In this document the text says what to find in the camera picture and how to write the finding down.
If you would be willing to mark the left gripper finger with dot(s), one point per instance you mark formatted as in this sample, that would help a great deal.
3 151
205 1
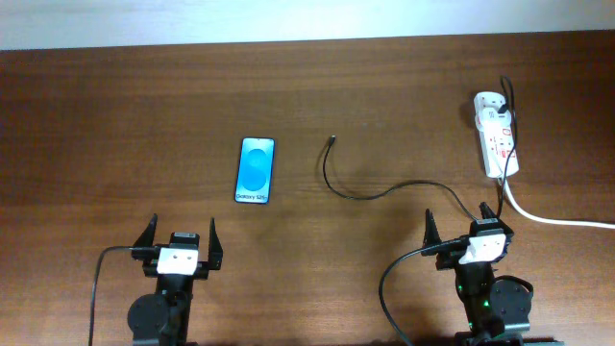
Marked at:
146 239
215 251

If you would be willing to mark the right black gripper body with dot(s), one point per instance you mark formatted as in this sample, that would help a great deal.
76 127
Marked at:
449 259

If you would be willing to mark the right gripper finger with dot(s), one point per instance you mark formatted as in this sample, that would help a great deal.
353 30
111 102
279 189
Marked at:
486 212
431 234

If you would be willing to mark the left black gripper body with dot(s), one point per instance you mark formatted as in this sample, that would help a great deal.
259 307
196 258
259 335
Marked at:
146 258

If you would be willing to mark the blue Samsung Galaxy smartphone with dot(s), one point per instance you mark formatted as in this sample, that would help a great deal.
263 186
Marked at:
255 169

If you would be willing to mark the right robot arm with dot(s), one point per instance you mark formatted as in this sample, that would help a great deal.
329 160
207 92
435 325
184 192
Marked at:
497 308

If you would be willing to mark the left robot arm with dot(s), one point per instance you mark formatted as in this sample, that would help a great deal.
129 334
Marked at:
162 317

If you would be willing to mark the white USB charger adapter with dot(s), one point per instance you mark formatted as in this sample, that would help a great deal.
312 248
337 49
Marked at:
490 106

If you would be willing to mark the white power strip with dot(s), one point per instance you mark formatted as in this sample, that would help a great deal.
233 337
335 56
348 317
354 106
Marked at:
496 141

